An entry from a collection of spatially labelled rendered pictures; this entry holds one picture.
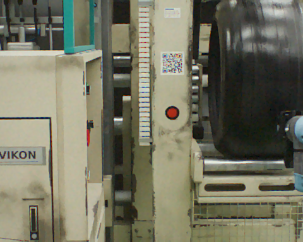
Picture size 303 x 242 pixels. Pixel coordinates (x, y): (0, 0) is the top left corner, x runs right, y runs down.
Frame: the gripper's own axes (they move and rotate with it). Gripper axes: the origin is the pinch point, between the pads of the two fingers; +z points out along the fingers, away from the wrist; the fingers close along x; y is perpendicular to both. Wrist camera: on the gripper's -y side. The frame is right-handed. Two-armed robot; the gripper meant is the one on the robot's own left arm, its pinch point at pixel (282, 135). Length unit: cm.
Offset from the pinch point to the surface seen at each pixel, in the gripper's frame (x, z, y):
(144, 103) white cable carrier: 41.2, 16.3, 10.1
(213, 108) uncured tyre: 16.4, 39.2, 8.7
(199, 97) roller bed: 20, 57, 13
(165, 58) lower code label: 34.5, 13.5, 24.3
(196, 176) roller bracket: 25.2, 6.5, -12.6
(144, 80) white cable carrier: 40.9, 15.4, 17.4
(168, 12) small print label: 33, 12, 39
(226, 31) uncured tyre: 16.2, 1.5, 31.5
